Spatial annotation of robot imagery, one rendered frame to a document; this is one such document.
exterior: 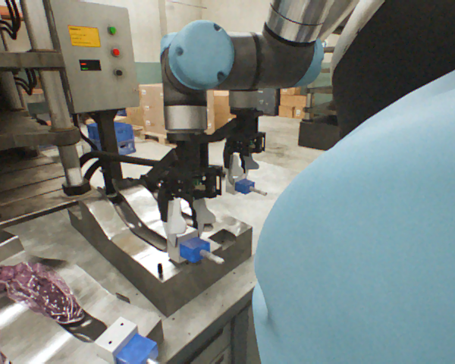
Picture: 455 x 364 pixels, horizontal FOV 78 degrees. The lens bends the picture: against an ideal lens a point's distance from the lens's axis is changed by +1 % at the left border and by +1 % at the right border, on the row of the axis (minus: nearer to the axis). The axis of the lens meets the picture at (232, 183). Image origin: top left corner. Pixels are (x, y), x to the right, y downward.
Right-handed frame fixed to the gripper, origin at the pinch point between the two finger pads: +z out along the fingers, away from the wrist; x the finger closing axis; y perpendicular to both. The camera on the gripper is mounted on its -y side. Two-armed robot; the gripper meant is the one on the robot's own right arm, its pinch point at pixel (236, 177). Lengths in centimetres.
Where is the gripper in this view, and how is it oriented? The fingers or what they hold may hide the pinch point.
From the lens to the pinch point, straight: 81.4
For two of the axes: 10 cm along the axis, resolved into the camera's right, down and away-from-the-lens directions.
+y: 7.3, 2.7, -6.3
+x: 6.8, -2.9, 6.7
